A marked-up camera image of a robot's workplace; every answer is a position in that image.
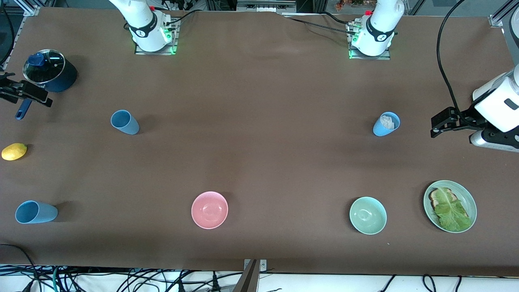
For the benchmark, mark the grey metal box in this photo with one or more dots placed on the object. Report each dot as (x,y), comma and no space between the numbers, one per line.
(265,5)

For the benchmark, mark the light blue cup holding paper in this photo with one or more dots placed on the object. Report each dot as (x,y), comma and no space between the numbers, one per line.
(379,129)

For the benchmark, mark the glass lid with blue knob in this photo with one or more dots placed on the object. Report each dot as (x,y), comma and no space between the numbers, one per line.
(46,67)

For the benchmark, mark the green lettuce leaf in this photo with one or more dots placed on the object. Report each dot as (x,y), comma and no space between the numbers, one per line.
(452,211)

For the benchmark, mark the dark blue saucepan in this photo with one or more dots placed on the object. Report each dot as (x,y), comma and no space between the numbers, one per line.
(63,81)

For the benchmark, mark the blue plastic cup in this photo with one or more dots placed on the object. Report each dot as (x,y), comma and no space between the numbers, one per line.
(127,125)
(40,213)

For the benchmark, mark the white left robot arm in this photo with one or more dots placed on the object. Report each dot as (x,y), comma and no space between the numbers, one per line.
(379,24)

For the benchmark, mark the mint green bowl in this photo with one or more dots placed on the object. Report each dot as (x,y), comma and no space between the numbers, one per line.
(367,215)

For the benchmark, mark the pink bowl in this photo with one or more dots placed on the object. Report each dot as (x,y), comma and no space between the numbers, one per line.
(209,210)

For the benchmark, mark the yellow lemon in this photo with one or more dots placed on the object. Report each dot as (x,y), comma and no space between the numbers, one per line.
(14,151)

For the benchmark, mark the dark camera pole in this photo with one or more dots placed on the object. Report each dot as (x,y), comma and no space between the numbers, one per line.
(248,280)

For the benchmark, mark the green plate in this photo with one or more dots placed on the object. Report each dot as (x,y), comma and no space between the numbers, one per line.
(466,198)

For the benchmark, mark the aluminium frame profile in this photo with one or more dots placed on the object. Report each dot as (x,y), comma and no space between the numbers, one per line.
(498,18)
(30,9)

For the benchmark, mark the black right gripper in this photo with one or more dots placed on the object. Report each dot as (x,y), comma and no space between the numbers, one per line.
(16,90)

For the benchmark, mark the toast slice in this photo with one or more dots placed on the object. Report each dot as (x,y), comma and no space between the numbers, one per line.
(436,198)

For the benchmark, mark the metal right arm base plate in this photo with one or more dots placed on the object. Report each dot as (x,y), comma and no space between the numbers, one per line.
(156,52)

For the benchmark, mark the metal table bracket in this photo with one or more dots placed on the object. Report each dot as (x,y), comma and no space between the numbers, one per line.
(263,265)

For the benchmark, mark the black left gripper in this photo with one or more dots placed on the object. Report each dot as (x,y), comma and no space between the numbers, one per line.
(467,116)

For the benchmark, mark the crumpled white paper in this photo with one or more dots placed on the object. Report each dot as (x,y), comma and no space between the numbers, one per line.
(388,122)

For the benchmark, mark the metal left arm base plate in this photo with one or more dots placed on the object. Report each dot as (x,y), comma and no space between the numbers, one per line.
(369,57)

